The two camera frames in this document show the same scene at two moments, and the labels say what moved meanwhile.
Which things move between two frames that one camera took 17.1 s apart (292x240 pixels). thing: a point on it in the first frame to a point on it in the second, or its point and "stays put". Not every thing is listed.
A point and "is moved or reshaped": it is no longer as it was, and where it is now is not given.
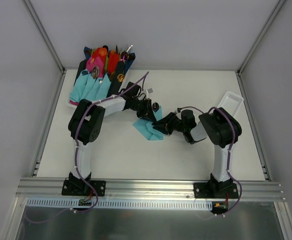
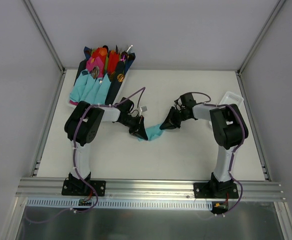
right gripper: [169, 124] to [175, 118]
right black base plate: [215, 190] stays put
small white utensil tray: [231, 102] stays put
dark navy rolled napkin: [115, 86] stays put
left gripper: [147, 110] to [136, 125]
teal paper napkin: [146, 128] is moved or reshaped
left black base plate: [81, 188] stays put
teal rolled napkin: [88, 87] stays put
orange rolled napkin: [103, 51] stays put
